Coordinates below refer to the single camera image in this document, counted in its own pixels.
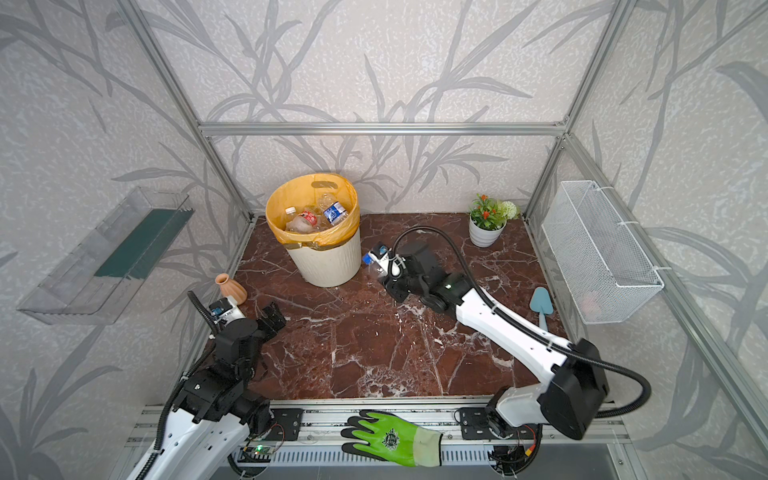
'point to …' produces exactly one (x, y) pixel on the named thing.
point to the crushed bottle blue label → (372, 264)
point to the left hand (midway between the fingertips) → (270, 301)
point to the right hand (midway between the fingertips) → (387, 261)
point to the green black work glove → (385, 437)
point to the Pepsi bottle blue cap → (332, 210)
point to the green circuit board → (259, 450)
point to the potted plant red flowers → (488, 218)
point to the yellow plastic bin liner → (303, 191)
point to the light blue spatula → (540, 302)
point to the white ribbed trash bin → (329, 267)
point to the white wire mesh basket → (609, 277)
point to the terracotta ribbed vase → (231, 288)
